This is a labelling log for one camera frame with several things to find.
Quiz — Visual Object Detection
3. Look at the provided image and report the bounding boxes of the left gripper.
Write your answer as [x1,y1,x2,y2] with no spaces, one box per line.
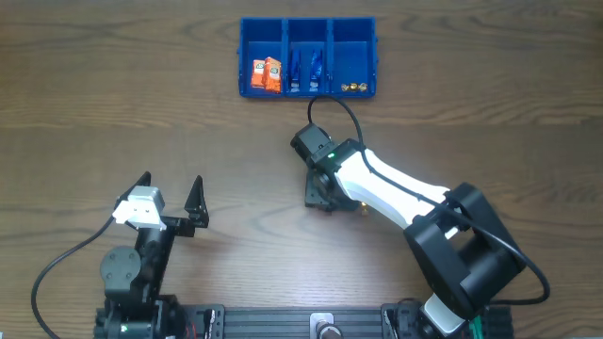
[113,170,210,238]

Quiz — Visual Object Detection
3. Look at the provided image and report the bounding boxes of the orange candy box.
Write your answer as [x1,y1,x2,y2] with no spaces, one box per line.
[262,56,284,94]
[250,58,267,89]

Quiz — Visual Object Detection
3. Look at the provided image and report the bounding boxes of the blue candy pack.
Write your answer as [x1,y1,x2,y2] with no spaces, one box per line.
[308,48,325,93]
[287,48,303,93]

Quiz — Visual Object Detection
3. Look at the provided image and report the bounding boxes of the black cable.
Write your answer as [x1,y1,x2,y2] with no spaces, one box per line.
[30,215,117,339]
[306,94,552,307]

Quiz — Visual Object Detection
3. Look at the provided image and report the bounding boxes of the mounting rail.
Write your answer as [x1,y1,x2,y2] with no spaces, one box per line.
[93,303,515,339]

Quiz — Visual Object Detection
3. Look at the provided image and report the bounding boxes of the blue tray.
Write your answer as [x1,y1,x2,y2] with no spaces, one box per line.
[237,16,380,100]

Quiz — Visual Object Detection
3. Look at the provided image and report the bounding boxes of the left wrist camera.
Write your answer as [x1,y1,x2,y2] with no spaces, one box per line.
[111,185,168,233]

